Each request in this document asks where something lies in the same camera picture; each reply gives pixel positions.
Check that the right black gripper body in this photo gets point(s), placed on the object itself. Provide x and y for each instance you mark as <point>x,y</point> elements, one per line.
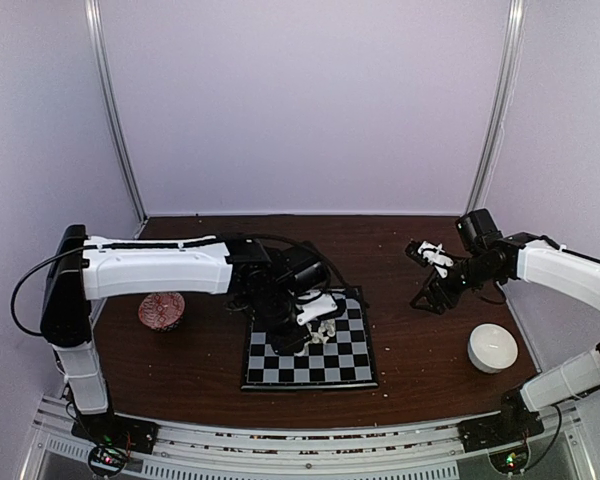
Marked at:
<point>435,285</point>

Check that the left aluminium frame post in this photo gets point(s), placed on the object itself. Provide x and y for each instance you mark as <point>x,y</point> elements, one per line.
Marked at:
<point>97,37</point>

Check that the right aluminium frame post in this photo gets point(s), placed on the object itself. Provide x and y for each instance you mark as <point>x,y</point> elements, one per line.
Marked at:
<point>504,92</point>

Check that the red patterned bowl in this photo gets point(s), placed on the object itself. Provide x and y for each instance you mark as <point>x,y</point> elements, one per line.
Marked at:
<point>162,312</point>

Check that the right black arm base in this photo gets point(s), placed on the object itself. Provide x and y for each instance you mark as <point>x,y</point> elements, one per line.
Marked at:
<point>505,434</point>

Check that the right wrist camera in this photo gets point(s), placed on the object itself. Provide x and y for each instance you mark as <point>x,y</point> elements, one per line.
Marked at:
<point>427,254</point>

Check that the aluminium frame post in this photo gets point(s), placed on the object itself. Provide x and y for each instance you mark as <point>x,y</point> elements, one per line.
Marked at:
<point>504,92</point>
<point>97,37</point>

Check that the fallen white chess piece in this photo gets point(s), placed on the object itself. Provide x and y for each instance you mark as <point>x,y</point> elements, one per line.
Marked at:
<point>318,339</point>

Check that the black grey chessboard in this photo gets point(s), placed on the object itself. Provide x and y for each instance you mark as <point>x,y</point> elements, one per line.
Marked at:
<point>346,361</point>

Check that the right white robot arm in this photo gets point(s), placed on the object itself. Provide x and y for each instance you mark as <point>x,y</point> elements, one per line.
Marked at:
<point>554,291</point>

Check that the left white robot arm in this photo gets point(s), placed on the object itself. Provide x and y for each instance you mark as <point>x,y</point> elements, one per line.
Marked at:
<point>90,268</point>

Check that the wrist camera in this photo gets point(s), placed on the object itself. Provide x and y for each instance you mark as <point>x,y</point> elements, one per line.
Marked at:
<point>427,254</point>
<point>311,308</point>

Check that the white bowl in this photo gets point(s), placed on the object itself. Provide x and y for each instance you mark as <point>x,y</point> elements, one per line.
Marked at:
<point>491,348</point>

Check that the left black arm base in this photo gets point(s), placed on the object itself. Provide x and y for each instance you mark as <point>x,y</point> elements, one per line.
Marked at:
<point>114,440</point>

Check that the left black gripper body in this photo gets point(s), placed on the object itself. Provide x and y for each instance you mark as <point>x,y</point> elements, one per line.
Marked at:
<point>269,312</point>

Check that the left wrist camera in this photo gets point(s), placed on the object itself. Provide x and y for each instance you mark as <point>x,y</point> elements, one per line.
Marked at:
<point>311,308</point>

